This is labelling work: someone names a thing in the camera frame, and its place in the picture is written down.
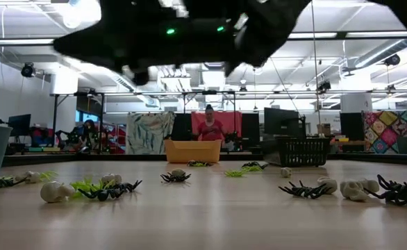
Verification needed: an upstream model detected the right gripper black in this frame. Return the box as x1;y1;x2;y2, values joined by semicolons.
53;10;246;84

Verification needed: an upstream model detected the seated person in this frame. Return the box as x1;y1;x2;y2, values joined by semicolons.
80;119;99;152

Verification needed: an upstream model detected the leaf print cloth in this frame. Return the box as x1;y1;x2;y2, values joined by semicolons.
126;111;176;156

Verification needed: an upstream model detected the black upright panel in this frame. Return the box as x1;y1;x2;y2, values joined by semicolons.
171;113;193;142
241;112;260;151

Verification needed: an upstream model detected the standing person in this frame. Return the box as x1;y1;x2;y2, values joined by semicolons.
196;103;227;142

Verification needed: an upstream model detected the yellow plastic bin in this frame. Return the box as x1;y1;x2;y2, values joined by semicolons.
164;139;222;164

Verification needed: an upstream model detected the red cloth backdrop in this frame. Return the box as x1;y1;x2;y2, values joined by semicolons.
191;110;242;142

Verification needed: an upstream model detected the black overhead light bar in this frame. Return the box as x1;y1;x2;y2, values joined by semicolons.
0;32;407;45

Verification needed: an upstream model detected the black mesh basket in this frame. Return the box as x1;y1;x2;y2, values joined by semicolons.
261;137;332;168

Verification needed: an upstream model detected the colourful patchwork quilt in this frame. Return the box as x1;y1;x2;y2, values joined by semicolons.
362;110;407;156

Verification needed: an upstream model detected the black metal frame rack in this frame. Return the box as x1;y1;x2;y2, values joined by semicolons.
52;90;238;153

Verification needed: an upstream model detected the black aluminium table frame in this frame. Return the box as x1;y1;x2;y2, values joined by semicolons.
1;151;407;167

